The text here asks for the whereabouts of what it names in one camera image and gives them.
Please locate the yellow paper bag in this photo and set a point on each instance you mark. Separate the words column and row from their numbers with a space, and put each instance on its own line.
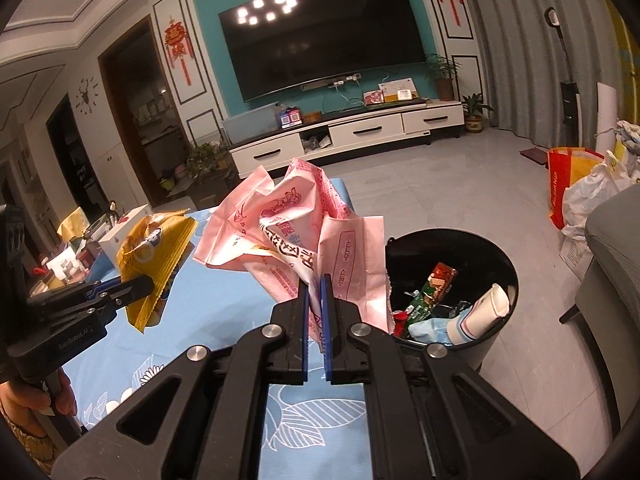
column 72, row 222

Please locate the orange shopping bag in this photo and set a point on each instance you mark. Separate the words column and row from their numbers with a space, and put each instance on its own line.
column 562, row 185

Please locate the white board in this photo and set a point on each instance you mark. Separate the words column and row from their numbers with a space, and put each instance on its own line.
column 607, row 115

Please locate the pink printed plastic bag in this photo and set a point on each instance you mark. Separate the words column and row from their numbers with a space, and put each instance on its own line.
column 280, row 210

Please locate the white power strip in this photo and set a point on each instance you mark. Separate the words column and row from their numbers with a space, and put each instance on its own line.
column 345, row 79

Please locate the person's left hand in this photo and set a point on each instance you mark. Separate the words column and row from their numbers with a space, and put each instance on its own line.
column 20, row 405

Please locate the grey curtain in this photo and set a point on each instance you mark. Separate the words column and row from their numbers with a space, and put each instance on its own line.
column 520, row 35

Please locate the white box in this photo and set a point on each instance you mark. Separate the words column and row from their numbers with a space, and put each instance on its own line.
column 125, row 227

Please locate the blue floral tablecloth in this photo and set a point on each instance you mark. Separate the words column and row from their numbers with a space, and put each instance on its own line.
column 215, row 305

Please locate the cluster of floor plants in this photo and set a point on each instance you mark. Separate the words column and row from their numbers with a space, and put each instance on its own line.
column 207, row 165

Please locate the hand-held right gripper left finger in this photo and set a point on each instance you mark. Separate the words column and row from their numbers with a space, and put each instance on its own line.
column 305, row 330

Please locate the black wall clock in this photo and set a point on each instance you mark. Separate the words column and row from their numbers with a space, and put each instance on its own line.
column 87, row 94

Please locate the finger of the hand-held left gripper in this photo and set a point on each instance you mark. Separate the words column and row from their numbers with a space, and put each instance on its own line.
column 95, row 311
column 135, row 286

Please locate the black trash bin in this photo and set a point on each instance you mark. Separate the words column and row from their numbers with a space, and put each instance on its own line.
column 465, row 250

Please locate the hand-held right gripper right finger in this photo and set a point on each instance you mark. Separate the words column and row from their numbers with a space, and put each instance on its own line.
column 325, row 330

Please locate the potted plant in brown pot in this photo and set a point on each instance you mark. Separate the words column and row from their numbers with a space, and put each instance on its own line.
column 444, row 77

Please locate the potted plant in yellow pot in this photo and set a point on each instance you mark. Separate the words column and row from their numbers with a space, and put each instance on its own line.
column 475, row 115

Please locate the white paper cup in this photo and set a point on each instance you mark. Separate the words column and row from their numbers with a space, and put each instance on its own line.
column 480, row 315

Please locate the white tv cabinet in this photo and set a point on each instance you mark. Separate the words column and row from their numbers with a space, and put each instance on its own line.
column 360, row 130

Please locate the blue face mask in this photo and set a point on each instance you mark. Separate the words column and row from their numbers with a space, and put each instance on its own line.
column 430, row 329

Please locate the upright vacuum cleaner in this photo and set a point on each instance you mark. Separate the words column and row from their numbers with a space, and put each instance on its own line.
column 569, row 100

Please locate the large white plastic sack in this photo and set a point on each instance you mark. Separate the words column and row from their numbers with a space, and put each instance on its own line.
column 590, row 195

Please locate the red green snack packet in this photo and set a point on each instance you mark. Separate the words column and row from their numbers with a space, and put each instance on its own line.
column 432, row 290

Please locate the clear storage box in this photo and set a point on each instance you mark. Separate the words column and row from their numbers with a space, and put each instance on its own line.
column 250, row 124

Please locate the brown floor mat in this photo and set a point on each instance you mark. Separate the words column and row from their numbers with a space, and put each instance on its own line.
column 534, row 155

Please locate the black television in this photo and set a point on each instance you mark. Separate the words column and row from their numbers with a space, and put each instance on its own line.
column 320, row 35

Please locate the small printed box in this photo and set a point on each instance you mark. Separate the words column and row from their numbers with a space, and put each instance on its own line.
column 67, row 266

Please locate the yellow snack bag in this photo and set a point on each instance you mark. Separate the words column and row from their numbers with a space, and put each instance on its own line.
column 155, row 250

